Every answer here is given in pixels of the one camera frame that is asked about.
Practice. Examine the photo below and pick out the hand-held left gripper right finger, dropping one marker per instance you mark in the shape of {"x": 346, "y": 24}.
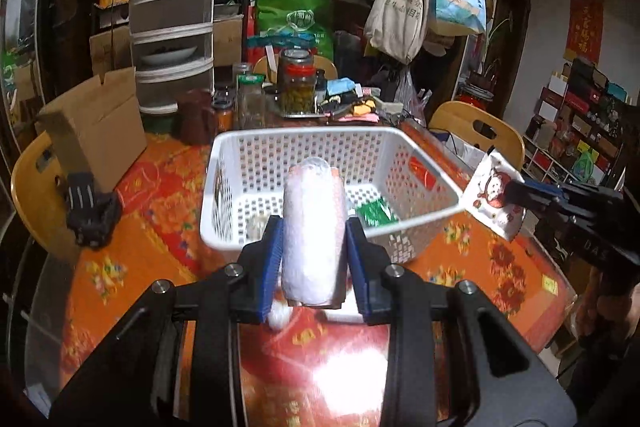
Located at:
{"x": 360, "y": 267}

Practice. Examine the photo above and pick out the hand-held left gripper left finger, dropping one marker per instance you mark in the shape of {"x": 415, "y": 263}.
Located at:
{"x": 267, "y": 267}

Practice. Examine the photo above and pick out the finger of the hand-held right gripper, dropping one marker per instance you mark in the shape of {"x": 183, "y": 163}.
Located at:
{"x": 530, "y": 202}
{"x": 542, "y": 187}

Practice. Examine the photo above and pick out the white cartoon print packet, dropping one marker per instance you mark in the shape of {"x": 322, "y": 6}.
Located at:
{"x": 492, "y": 192}

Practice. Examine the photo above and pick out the clear plastic bag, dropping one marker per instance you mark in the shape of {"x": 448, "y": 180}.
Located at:
{"x": 412, "y": 92}
{"x": 257, "y": 224}

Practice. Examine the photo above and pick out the white snack roll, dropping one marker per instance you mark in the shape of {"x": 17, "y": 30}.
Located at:
{"x": 312, "y": 232}

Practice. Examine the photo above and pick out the green foil packet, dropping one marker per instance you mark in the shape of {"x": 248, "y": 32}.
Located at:
{"x": 375, "y": 212}

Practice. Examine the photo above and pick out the white perforated plastic basket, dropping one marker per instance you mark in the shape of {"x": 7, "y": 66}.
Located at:
{"x": 240, "y": 167}

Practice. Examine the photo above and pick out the person's right hand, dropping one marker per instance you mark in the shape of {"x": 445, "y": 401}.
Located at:
{"x": 590, "y": 322}

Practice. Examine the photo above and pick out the white ribbed round object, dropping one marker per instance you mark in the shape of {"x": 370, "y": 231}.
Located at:
{"x": 279, "y": 317}

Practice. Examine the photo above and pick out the display shelf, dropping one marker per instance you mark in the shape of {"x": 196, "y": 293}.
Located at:
{"x": 575, "y": 122}

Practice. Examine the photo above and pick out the white paper bag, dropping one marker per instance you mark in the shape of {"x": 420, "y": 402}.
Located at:
{"x": 467, "y": 152}

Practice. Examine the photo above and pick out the wooden chair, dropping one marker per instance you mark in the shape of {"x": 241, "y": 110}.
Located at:
{"x": 35, "y": 197}
{"x": 460, "y": 117}
{"x": 325, "y": 64}

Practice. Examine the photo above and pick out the red floral tablecloth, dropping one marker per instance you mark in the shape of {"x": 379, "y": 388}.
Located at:
{"x": 150, "y": 217}

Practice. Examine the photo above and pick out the small glass jar orange contents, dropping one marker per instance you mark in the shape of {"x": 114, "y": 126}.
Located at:
{"x": 223, "y": 117}

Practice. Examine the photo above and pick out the hanging clear plastic bag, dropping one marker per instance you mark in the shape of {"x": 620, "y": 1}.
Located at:
{"x": 412, "y": 92}

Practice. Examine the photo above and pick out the glass jar green lid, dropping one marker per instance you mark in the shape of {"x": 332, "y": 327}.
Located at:
{"x": 250, "y": 104}

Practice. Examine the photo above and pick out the brown ceramic pot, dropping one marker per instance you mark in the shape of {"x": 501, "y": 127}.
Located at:
{"x": 197, "y": 117}

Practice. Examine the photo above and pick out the glass jar red lid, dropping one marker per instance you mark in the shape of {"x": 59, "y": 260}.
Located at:
{"x": 299, "y": 92}

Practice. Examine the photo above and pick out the cardboard box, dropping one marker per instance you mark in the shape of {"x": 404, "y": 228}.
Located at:
{"x": 95, "y": 127}

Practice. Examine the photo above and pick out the green tote bag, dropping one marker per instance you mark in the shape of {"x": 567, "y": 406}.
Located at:
{"x": 295, "y": 17}

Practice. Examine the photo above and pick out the stacked plastic food cover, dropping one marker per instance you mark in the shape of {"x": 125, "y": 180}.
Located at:
{"x": 172, "y": 17}

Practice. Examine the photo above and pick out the mirrored cabinet door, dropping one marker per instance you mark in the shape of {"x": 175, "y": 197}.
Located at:
{"x": 20, "y": 47}

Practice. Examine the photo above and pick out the red wall poster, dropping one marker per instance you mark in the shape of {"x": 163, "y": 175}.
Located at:
{"x": 584, "y": 32}

